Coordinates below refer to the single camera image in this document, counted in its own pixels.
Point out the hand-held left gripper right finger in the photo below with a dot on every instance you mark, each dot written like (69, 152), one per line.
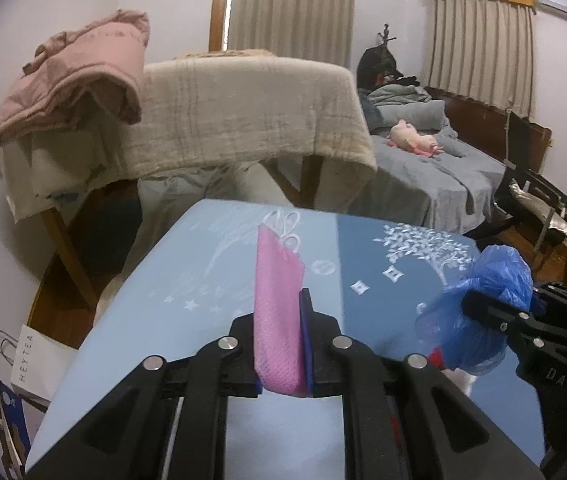
(306, 340)

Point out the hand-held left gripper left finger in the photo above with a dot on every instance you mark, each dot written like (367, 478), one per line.
(243, 350)

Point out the pink mesh bag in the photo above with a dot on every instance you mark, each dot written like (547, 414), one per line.
(278, 310)

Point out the blue plastic bag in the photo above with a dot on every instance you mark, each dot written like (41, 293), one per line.
(498, 270)

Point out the white tissue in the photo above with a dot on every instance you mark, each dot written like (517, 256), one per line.
(461, 380)

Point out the small red object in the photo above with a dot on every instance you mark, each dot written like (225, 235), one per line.
(436, 357)

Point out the silver cushion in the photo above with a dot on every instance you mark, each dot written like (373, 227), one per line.
(538, 207)

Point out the bed with grey sheet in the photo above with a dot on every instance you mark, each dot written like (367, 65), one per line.
(428, 180)

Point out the white bedding bundle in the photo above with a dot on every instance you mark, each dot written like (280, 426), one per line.
(173, 195)

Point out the black chair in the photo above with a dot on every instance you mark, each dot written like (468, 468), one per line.
(518, 140)

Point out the pink plush toy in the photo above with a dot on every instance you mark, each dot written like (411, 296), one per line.
(408, 137)

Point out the dark wooden headboard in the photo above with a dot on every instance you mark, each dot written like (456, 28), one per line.
(478, 115)

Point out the white paper bag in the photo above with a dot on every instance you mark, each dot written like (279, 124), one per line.
(33, 365)

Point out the grey duvet pile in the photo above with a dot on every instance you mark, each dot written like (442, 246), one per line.
(408, 102)

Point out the beige blanket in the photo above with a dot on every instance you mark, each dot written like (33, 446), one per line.
(243, 110)

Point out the blue cardboard box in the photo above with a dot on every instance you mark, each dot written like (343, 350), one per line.
(13, 415)

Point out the narrow beige curtain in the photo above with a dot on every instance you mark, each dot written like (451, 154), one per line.
(483, 55)

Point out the white cloth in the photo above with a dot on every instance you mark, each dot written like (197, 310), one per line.
(48, 170)

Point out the coat rack with dark clothes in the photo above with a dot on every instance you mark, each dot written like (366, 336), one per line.
(373, 65)

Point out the tan cloth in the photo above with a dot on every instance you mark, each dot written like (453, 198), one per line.
(228, 54)

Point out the pink padded jacket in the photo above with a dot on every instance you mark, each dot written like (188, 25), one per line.
(78, 70)

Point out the wide beige curtain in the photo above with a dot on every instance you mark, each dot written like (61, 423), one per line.
(293, 10)

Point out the wooden table frame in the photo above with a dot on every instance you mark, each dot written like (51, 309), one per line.
(63, 250)

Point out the wooden window frame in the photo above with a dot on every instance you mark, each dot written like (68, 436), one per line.
(219, 5)

